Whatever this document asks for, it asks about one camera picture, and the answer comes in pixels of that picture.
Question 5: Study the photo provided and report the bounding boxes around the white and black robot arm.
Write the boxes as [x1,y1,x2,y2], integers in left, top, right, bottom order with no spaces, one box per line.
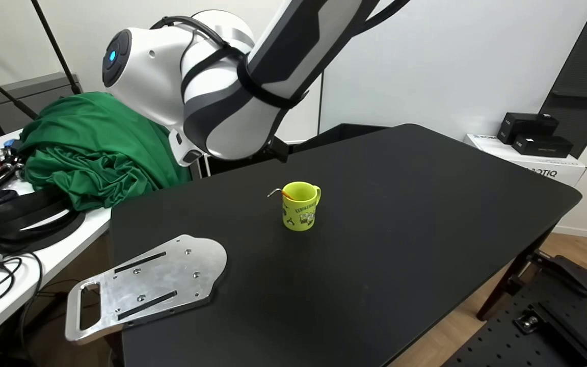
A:
[103,0,410,168]

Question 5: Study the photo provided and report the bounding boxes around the yellow-green cartoon mug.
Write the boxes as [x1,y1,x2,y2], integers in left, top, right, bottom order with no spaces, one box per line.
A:
[282,182,322,232]

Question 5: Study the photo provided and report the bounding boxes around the silver metal mounting plate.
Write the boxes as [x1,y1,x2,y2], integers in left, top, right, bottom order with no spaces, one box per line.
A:
[65,234,229,344]

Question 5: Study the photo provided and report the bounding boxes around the green cloth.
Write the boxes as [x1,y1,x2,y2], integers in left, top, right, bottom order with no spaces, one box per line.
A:
[19,91,190,212]

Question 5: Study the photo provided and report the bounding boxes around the black device on box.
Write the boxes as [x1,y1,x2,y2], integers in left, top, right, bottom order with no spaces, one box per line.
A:
[497,112,573,157]

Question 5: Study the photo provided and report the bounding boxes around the black tripod pole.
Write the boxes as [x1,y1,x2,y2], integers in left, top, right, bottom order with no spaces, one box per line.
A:
[31,0,82,93]

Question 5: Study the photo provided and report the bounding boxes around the white cardboard box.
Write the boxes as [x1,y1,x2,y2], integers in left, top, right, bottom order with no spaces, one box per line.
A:
[465,134,587,185]

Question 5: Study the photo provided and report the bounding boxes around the black perforated breadboard table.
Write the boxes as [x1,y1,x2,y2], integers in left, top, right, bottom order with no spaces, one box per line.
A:
[444,257,587,367]

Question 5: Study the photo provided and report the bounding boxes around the black coiled cables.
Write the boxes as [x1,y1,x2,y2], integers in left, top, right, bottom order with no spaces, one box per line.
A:
[0,145,85,313]

